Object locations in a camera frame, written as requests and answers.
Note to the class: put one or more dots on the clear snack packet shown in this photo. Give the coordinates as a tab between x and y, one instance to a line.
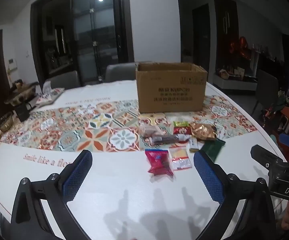
153	130

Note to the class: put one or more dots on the sliding glass door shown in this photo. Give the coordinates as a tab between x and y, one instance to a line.
84	30

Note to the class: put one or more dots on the crinkled gold snack packet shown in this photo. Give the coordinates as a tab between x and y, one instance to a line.
203	131

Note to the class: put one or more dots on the red foil balloons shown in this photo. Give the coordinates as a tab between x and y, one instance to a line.
240	47

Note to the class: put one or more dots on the grey side chair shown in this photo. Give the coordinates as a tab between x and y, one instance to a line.
265	90

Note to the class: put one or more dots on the white red snack packet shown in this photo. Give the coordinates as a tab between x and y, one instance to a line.
180	158

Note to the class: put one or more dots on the grey dining chair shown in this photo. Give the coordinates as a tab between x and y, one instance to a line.
63	80
120	72

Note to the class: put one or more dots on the cardboard box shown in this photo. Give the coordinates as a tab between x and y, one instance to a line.
170	92

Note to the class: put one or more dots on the small green candy packet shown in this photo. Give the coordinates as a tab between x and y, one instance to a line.
180	124

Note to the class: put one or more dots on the white low cabinet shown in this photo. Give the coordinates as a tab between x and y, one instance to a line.
234	82

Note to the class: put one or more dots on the grey long snack packet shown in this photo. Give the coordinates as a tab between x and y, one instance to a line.
163	139

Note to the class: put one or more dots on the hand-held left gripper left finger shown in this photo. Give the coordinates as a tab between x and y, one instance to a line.
77	175

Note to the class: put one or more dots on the small white gold packet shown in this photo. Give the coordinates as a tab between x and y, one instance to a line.
193	145

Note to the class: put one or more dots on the dark red snack packet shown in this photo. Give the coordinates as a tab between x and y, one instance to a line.
182	130

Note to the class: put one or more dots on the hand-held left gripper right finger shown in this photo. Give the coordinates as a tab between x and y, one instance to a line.
209	177

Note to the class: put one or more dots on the dark tall cabinet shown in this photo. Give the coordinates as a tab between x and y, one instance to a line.
225	30

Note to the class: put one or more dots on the small black box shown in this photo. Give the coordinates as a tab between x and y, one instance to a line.
22	113

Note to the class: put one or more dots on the patterned tissue cover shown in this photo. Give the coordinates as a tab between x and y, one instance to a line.
50	96

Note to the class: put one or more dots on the woven gift basket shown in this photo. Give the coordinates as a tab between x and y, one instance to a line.
223	74

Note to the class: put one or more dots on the dark green snack packet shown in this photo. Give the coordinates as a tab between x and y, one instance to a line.
213	150

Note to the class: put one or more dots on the dark wooden door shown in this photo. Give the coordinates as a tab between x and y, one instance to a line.
201	40

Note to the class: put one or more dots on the dark pot with lid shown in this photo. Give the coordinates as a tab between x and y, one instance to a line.
22	93

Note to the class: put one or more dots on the pink snack packet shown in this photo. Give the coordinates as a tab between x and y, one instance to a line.
159	161

